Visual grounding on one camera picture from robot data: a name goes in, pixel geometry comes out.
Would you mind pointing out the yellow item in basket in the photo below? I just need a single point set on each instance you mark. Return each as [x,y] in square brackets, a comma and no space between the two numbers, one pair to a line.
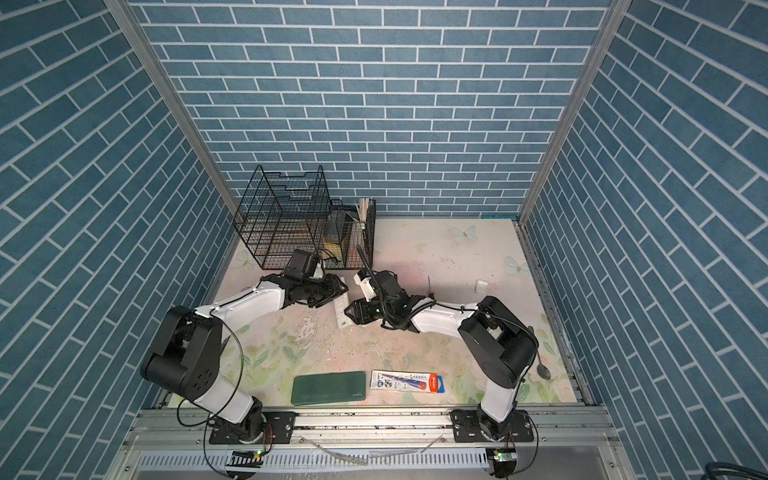
[332,251]

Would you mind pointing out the black wire mesh basket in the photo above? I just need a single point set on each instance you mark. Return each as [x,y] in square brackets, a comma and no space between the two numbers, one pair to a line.
[353,227]

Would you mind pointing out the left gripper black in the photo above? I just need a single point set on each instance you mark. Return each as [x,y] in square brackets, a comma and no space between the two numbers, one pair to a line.
[333,288]

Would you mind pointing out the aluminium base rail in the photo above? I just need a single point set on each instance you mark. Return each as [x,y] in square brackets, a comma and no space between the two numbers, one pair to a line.
[422,442]

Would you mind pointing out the black wire file rack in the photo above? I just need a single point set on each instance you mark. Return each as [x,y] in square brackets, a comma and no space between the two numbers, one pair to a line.
[279,213]

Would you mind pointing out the white blue red package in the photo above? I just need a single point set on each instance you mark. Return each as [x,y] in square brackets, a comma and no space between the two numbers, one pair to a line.
[407,382]

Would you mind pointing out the green flat case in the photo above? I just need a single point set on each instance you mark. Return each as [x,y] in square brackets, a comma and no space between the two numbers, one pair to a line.
[328,388]

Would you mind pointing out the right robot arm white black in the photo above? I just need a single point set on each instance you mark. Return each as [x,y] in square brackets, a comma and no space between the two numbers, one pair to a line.
[502,346]

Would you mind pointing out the white battery cover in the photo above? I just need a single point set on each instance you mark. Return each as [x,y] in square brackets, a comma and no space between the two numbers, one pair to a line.
[481,286]

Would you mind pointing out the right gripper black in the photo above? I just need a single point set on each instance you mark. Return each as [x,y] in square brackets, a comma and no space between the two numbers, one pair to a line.
[360,311]

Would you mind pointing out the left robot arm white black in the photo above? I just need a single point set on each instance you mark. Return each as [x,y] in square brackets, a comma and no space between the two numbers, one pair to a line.
[197,355]

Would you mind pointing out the metal spoon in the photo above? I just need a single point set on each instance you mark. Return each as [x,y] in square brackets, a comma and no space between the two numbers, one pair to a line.
[542,370]

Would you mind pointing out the white remote control with screen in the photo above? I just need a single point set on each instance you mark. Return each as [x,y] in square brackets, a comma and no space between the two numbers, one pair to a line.
[340,304]

